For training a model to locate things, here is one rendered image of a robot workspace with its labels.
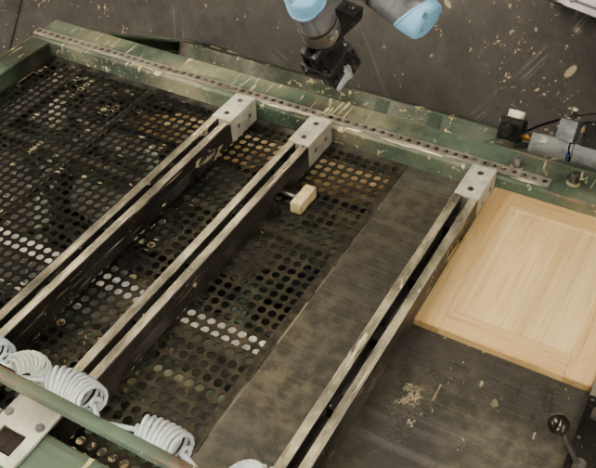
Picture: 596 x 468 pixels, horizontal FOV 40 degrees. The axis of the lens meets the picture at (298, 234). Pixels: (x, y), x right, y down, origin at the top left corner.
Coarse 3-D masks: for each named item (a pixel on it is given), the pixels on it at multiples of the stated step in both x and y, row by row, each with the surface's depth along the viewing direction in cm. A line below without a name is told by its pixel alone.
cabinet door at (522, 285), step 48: (480, 240) 189; (528, 240) 189; (576, 240) 188; (480, 288) 179; (528, 288) 178; (576, 288) 178; (480, 336) 169; (528, 336) 168; (576, 336) 168; (576, 384) 160
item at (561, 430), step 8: (552, 416) 138; (560, 416) 138; (552, 424) 137; (560, 424) 137; (568, 424) 137; (552, 432) 138; (560, 432) 137; (568, 440) 140; (568, 448) 140; (576, 456) 141; (576, 464) 142; (584, 464) 142
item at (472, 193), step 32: (480, 192) 193; (448, 224) 187; (416, 256) 179; (448, 256) 183; (416, 288) 172; (384, 320) 168; (352, 352) 160; (384, 352) 161; (352, 384) 154; (320, 416) 150; (352, 416) 155; (288, 448) 145; (320, 448) 145
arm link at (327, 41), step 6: (336, 24) 147; (336, 30) 147; (300, 36) 150; (324, 36) 146; (330, 36) 148; (336, 36) 149; (306, 42) 149; (312, 42) 148; (318, 42) 147; (324, 42) 148; (330, 42) 149; (318, 48) 150
